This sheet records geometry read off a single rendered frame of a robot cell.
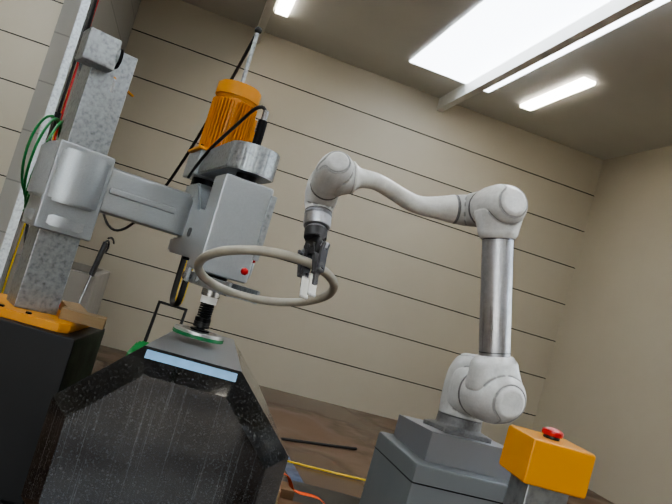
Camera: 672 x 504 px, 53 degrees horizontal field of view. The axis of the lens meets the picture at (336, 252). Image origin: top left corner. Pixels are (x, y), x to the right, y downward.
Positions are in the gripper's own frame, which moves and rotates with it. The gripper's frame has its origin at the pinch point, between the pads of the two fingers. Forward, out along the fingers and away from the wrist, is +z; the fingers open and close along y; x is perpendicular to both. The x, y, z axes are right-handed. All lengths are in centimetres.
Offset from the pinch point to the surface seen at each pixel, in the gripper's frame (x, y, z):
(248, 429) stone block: -18, 46, 38
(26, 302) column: 33, 159, -14
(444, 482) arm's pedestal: -53, -14, 50
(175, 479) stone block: -3, 62, 57
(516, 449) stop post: 14, -83, 54
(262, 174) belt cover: -12, 55, -66
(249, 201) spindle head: -12, 62, -56
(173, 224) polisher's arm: -14, 131, -66
